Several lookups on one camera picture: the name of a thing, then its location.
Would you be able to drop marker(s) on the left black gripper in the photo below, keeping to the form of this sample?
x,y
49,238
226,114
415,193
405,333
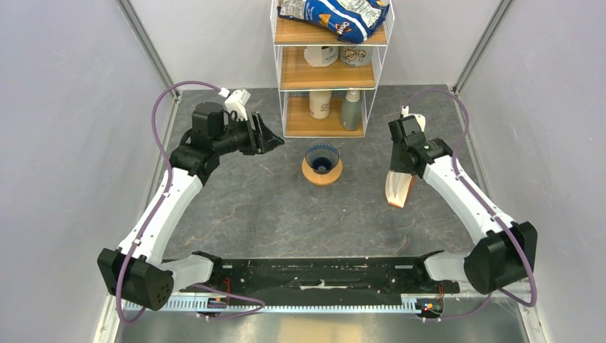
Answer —
x,y
262,140

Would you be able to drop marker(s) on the blue ribbed coffee dripper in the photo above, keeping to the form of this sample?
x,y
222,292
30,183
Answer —
x,y
322,158

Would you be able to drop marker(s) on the round wooden dripper stand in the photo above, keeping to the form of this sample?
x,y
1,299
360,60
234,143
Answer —
x,y
322,180

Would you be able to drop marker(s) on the white wire wooden shelf rack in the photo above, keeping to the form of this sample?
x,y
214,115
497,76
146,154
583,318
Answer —
x,y
296,78

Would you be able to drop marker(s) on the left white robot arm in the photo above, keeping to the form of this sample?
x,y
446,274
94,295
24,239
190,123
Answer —
x,y
135,271

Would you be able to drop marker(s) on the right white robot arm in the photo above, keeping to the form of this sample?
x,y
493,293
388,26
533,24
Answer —
x,y
504,251

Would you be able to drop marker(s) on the white coffee filter stack holder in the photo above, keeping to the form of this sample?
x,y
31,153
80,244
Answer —
x,y
397,188

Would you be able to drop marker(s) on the white small bottle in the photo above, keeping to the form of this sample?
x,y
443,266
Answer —
x,y
319,104

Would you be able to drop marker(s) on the grey green spray bottle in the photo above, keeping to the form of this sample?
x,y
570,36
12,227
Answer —
x,y
351,111

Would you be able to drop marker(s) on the white plastic jug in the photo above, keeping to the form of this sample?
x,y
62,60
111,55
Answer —
x,y
321,56

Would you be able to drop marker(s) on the blue chips bag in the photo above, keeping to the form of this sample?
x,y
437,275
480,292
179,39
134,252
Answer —
x,y
352,21

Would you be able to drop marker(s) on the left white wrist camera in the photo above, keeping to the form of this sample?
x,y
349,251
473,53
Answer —
x,y
235,102

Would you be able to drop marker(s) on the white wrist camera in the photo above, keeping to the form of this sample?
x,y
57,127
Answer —
x,y
420,119
235,102

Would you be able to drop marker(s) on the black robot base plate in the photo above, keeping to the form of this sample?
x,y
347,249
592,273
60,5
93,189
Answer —
x,y
346,281

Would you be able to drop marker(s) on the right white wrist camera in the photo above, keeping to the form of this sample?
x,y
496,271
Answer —
x,y
420,119

